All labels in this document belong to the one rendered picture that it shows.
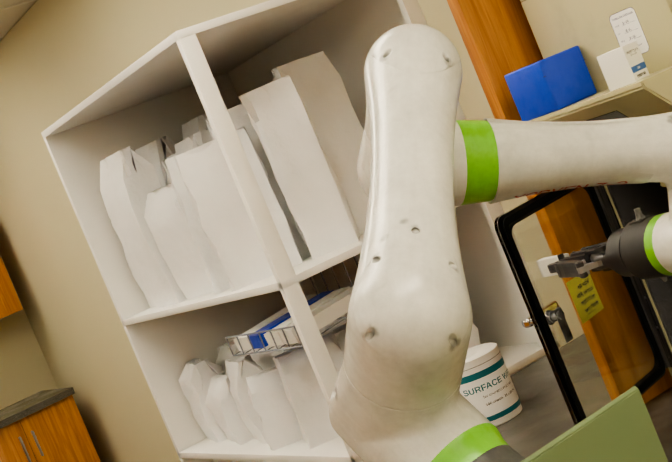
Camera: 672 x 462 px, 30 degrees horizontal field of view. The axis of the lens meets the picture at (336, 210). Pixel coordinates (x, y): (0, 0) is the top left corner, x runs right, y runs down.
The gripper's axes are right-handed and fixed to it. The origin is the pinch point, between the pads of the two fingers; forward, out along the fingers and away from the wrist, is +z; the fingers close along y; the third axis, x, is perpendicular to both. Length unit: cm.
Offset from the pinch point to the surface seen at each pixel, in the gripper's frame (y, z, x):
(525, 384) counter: -33, 68, 34
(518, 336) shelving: -66, 109, 34
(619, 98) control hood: -13.2, -14.3, -21.6
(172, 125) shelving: -40, 204, -58
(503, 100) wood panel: -16.2, 16.4, -27.9
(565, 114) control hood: -12.9, -1.4, -22.0
